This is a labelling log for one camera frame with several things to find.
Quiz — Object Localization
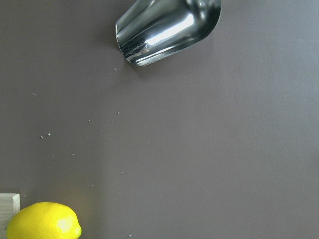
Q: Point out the wooden cutting board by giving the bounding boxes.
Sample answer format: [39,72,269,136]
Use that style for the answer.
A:
[0,193,20,239]

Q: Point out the metal scoop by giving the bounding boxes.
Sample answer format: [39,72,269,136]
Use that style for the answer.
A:
[115,0,222,67]

